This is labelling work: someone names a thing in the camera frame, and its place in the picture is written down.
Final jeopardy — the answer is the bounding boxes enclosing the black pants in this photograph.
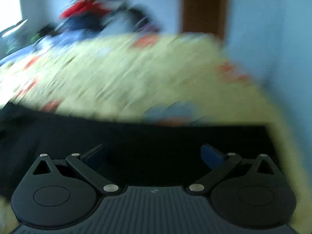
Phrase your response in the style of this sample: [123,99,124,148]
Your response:
[1,103,280,198]

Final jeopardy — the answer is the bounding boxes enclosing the yellow carrot print bedsheet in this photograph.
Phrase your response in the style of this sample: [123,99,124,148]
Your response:
[1,34,311,233]

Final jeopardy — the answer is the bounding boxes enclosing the pile of clothes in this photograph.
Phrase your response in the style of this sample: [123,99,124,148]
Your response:
[32,0,160,50]

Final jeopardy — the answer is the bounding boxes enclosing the window with floral valance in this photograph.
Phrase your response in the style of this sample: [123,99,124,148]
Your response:
[0,0,22,32]

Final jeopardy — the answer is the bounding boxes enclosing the brown wooden door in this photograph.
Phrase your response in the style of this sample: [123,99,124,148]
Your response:
[181,0,228,40]

